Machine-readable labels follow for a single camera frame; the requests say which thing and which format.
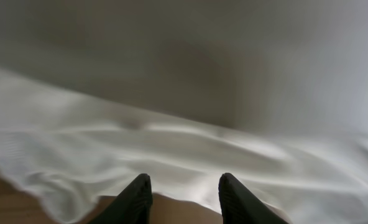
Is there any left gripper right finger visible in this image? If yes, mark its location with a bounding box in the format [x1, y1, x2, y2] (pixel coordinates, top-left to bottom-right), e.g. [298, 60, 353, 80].
[218, 173, 288, 224]

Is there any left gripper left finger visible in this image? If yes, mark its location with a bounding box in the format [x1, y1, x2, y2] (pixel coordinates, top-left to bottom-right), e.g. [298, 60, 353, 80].
[89, 174, 153, 224]

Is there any white printed t-shirt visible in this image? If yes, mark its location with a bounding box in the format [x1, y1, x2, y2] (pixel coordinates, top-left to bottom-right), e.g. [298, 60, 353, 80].
[0, 1, 368, 223]

